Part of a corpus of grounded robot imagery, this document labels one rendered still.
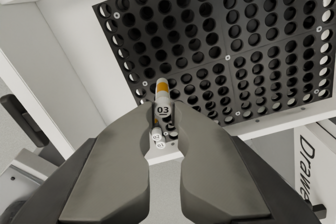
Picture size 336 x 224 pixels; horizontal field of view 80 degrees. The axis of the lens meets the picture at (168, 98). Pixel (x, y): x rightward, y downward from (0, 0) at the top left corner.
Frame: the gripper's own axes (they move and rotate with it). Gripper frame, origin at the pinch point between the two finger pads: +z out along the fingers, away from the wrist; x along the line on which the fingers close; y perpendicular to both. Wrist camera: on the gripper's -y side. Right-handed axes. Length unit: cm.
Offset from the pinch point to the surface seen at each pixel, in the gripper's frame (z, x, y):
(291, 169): 21.9, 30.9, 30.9
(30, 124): 7.9, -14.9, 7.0
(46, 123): 6.2, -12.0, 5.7
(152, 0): 9.0, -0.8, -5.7
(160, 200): 99, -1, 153
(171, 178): 99, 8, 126
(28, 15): 12.8, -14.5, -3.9
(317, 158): 11.0, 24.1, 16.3
